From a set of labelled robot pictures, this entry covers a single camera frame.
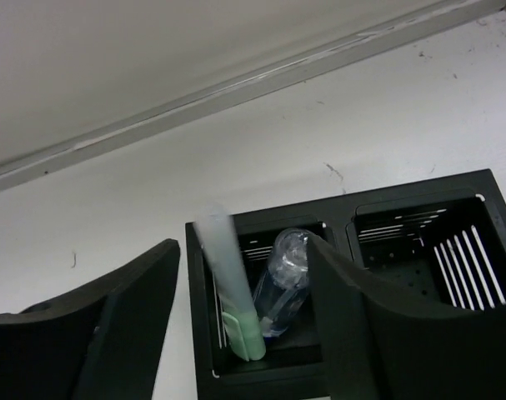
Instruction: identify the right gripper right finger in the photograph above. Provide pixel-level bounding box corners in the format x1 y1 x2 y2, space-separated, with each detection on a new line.
307 236 506 399

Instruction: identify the clear blue glue stick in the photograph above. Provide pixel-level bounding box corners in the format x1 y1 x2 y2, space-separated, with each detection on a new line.
253 228 311 339

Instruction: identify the green cap highlighter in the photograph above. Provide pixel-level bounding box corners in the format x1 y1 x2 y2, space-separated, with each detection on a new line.
193 204 266 362

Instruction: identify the black slotted organizer container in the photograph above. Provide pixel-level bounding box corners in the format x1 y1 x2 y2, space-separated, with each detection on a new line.
186 169 506 399

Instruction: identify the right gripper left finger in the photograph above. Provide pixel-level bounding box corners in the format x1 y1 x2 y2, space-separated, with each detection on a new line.
0 239 180 399

